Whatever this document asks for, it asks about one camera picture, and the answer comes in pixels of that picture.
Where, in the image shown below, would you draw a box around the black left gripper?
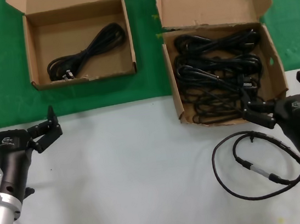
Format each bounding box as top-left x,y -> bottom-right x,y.
0,102 -> 72,206

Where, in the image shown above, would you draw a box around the black power cord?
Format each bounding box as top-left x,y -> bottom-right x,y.
173,44 -> 264,87
42,21 -> 132,84
173,25 -> 263,59
179,72 -> 267,127

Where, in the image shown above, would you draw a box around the shallow brown cardboard box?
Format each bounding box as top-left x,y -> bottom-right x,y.
5,0 -> 140,94

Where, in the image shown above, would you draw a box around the black robot cable silver connector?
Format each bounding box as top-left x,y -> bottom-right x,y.
208,123 -> 300,224

